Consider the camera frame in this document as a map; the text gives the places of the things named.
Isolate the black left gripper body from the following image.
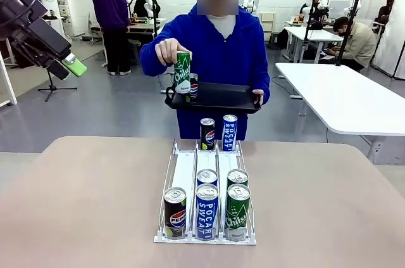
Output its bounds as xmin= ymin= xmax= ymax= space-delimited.
xmin=0 ymin=0 xmax=72 ymax=70

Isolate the green Chilsung can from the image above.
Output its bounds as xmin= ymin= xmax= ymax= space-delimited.
xmin=225 ymin=183 xmax=251 ymax=242
xmin=227 ymin=169 xmax=249 ymax=187
xmin=173 ymin=51 xmax=192 ymax=96

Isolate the black Pepsi can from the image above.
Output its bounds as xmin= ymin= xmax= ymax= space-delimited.
xmin=186 ymin=73 xmax=199 ymax=104
xmin=163 ymin=186 xmax=188 ymax=240
xmin=199 ymin=118 xmax=216 ymax=151

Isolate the black serving tray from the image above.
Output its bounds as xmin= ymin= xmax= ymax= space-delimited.
xmin=165 ymin=82 xmax=263 ymax=114

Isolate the person's left forearm blue sleeve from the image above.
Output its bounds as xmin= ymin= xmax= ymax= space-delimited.
xmin=256 ymin=68 xmax=271 ymax=104

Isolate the person's right forearm blue sleeve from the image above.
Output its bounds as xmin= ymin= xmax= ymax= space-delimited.
xmin=139 ymin=42 xmax=166 ymax=77

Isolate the seated person in black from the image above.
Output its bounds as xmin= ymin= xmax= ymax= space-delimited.
xmin=132 ymin=0 xmax=161 ymax=19

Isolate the person in blue hoodie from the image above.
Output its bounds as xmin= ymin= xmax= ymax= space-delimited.
xmin=139 ymin=0 xmax=271 ymax=141

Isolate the seated person in beige jacket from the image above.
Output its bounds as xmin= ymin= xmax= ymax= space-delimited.
xmin=325 ymin=16 xmax=378 ymax=72

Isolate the dark-haired person in black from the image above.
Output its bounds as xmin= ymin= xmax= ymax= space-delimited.
xmin=378 ymin=0 xmax=396 ymax=22

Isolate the person's right hand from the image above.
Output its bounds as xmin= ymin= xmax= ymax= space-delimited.
xmin=154 ymin=38 xmax=192 ymax=67

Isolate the person's left hand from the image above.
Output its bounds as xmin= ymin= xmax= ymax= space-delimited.
xmin=251 ymin=89 xmax=265 ymax=106

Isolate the black microphone stand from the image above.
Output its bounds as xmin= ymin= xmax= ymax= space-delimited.
xmin=37 ymin=68 xmax=78 ymax=103

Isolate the man in purple hoodie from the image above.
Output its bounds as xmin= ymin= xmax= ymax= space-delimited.
xmin=91 ymin=0 xmax=132 ymax=76

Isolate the grey background work table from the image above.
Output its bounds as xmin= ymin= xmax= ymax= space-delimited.
xmin=90 ymin=17 xmax=168 ymax=68

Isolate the black background stand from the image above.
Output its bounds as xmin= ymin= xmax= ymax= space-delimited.
xmin=149 ymin=0 xmax=161 ymax=41

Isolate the white can dispenser rack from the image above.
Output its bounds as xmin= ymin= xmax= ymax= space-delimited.
xmin=153 ymin=139 xmax=258 ymax=246

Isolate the blue Pocari Sweat can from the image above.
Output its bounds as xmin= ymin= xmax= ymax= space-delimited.
xmin=195 ymin=183 xmax=220 ymax=241
xmin=221 ymin=114 xmax=239 ymax=151
xmin=196 ymin=169 xmax=218 ymax=188

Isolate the white drawer unit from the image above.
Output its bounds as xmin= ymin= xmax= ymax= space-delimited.
xmin=259 ymin=11 xmax=277 ymax=41

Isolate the white background desk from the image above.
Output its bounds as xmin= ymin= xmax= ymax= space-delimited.
xmin=283 ymin=25 xmax=344 ymax=63

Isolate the large white table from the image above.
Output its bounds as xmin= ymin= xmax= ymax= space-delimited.
xmin=274 ymin=61 xmax=405 ymax=165

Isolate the white partition curtain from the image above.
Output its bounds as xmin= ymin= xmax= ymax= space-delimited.
xmin=370 ymin=0 xmax=405 ymax=80

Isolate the white table leg frame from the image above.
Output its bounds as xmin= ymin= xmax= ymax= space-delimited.
xmin=0 ymin=49 xmax=19 ymax=108

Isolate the black camera tripod pole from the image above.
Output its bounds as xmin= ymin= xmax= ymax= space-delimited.
xmin=335 ymin=0 xmax=365 ymax=67

